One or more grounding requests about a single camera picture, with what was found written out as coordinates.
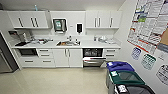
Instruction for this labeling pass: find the black coffee maker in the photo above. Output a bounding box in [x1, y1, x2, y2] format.
[14, 30, 31, 47]

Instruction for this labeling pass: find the white wide drawer stack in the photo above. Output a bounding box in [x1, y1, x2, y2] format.
[18, 48, 54, 69]

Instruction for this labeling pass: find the stainless steel sink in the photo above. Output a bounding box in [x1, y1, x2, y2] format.
[56, 40, 81, 47]

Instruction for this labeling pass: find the white lower double-door cabinet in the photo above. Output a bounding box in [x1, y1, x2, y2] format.
[52, 48, 83, 69]

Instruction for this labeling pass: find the wire dish rack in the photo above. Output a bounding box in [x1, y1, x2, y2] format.
[31, 37, 52, 45]

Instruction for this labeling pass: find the stainless steel dishwasher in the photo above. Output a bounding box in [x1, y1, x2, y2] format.
[82, 47, 108, 70]

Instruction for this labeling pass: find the green-lidded bin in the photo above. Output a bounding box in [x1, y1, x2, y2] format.
[108, 69, 146, 94]

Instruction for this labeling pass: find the chrome sink faucet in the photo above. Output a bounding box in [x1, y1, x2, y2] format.
[67, 35, 73, 42]

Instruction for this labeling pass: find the grey paper towel dispenser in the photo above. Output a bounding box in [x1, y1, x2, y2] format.
[52, 18, 68, 34]

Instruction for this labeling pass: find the stainless steel refrigerator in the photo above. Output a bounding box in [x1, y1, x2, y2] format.
[0, 33, 20, 74]

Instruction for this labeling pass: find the rounded grey wall poster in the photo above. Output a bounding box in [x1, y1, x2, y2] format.
[155, 63, 168, 86]

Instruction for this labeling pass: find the built-in black microwave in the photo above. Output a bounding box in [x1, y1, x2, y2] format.
[16, 48, 39, 58]

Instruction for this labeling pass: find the white upper cabinet wide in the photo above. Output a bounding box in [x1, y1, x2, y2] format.
[85, 9, 123, 30]

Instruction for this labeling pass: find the large printed wall poster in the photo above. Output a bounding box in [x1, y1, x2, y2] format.
[126, 0, 168, 55]

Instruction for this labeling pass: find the rounded green wall poster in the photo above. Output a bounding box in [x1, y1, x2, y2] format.
[140, 53, 157, 71]

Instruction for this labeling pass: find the blue recycling bin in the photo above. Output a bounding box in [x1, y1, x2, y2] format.
[106, 60, 136, 81]

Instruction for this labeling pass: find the stack of white dishes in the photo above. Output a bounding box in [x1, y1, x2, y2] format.
[98, 35, 108, 43]

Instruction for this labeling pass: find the dishwasher wire rack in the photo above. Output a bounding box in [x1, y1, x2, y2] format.
[83, 48, 103, 57]

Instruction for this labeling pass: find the white bottle blue label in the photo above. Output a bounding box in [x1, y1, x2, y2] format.
[93, 35, 98, 42]

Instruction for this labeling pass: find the black wall soap dispenser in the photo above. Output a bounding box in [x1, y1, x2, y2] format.
[76, 22, 84, 35]

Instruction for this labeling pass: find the round blue wall poster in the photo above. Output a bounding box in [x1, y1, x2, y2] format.
[130, 46, 143, 61]

